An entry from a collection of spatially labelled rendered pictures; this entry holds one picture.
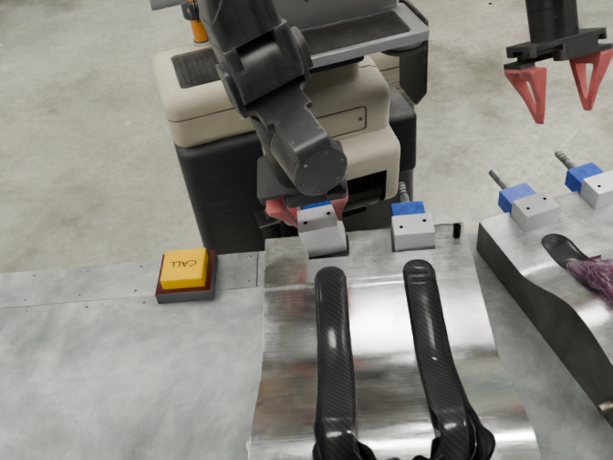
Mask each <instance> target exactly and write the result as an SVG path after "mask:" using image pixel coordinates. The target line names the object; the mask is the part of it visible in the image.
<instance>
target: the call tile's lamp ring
mask: <svg viewBox="0 0 613 460"><path fill-rule="evenodd" d="M207 253H208V254H210V259H209V266H208V274H207V282H206V287H188V288H176V289H165V290H161V282H160V280H161V271H162V266H163V261H164V257H165V255H162V260H161V269H160V274H159V278H158V283H157V287H156V292H155V295H160V294H171V293H182V292H193V291H204V290H211V284H212V277H213V261H214V254H215V250H209V251H207Z"/></svg>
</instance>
